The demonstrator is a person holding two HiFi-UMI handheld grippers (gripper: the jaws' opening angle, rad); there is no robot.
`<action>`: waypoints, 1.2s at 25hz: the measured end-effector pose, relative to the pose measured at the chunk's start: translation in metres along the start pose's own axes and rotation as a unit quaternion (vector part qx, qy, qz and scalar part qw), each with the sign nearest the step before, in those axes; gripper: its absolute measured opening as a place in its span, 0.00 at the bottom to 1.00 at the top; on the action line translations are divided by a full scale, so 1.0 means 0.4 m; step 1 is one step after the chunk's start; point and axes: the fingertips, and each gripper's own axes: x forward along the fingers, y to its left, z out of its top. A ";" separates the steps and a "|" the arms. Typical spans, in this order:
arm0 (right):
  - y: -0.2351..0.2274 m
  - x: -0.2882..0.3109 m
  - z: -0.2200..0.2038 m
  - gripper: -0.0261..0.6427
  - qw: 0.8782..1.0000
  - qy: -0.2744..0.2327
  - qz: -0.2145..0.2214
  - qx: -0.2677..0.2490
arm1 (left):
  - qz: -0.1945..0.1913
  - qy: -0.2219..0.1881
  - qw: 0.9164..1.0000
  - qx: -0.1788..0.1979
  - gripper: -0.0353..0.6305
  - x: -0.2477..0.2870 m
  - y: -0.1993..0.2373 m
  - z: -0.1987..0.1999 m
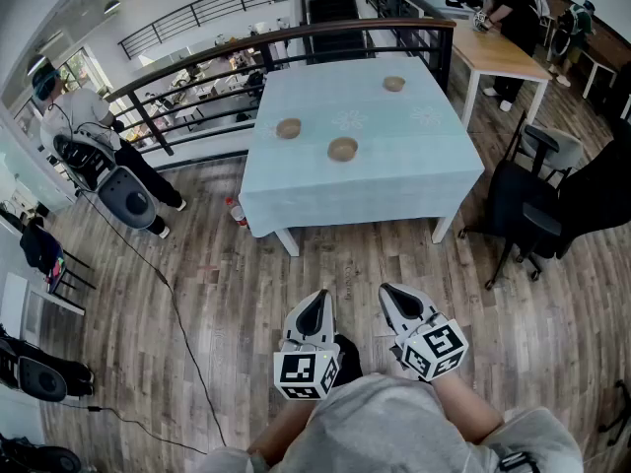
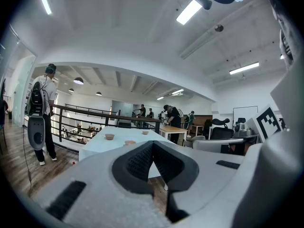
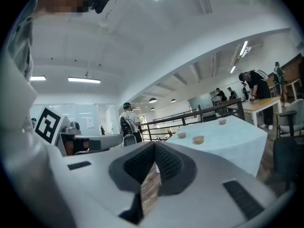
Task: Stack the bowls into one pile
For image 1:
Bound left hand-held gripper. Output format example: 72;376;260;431
273;288;342;403

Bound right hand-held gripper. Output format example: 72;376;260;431
378;283;469;382

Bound person's left forearm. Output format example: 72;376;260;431
245;399;316;467

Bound person's right forearm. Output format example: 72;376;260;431
431;372;507;445

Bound person's black trousers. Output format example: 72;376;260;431
333;334;365;388

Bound person's grey shirt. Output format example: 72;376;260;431
204;374;586;473

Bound light blue floral tablecloth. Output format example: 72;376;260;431
238;55;487;238

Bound red white cup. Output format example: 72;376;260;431
225;196;249;229

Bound black office chair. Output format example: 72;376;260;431
457;158;631;290

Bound grey chair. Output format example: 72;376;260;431
507;110;586;184

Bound black chair base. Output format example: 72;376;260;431
597;379;631;447

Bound black railing with wooden handrail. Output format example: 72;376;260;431
101;17;457;171

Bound wooden table with white legs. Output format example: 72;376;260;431
451;17;553;130

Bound grey black gripper device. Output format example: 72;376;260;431
0;330;95;403

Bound black folding chair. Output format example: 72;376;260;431
19;217;98;309

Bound white desk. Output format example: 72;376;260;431
0;271;86;347

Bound dark staircase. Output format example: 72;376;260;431
306;0;370;66

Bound white side table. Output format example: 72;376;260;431
581;49;618;101

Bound black metal railing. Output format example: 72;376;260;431
117;0;297;61

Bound black floor cable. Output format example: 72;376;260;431
58;400;208;456
76;187;229;450

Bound black grey shoulder strap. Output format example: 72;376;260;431
497;450;543;473

